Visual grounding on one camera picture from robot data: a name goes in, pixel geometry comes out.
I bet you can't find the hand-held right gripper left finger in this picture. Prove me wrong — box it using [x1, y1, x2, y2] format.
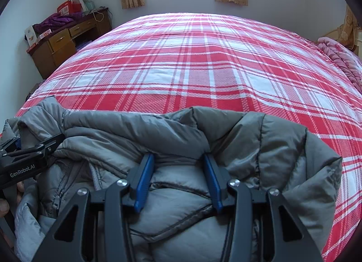
[40, 153, 156, 262]

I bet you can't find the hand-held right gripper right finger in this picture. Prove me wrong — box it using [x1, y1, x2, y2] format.
[202, 153, 324, 262]

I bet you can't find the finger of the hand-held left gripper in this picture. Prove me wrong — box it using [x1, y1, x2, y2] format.
[17, 133, 66, 161]
[0, 137, 22, 153]

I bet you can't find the grey puffer jacket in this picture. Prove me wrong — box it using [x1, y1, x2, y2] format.
[4, 96, 343, 262]

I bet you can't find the person's left hand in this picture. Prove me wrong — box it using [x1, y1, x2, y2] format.
[0, 181, 24, 219]

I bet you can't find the brown wooden desk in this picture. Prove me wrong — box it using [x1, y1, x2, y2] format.
[27, 7, 112, 80]

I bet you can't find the flat red box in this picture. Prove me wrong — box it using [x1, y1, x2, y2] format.
[27, 28, 54, 53]

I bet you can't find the white picture box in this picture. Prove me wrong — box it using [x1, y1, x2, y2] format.
[24, 25, 38, 46]

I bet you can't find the red plaid bed sheet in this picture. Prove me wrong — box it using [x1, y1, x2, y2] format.
[14, 13, 362, 262]

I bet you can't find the purple puffer garment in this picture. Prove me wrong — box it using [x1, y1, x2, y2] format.
[33, 14, 82, 33]

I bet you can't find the red cardboard box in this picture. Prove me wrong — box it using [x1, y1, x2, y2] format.
[57, 0, 73, 16]

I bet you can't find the pink quilt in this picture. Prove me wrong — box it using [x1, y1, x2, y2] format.
[317, 37, 362, 94]

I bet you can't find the yellow tied curtain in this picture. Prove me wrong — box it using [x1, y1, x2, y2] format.
[338, 4, 360, 51]

